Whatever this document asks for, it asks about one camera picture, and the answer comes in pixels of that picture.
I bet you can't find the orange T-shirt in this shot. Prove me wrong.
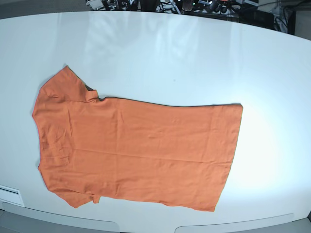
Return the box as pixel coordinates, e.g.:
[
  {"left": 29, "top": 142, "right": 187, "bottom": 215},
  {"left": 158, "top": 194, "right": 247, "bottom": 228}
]
[{"left": 32, "top": 67, "right": 243, "bottom": 212}]

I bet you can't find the white label sticker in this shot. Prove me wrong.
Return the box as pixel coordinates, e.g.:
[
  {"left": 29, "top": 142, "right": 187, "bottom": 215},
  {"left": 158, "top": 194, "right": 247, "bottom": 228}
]
[{"left": 0, "top": 185, "right": 25, "bottom": 207}]

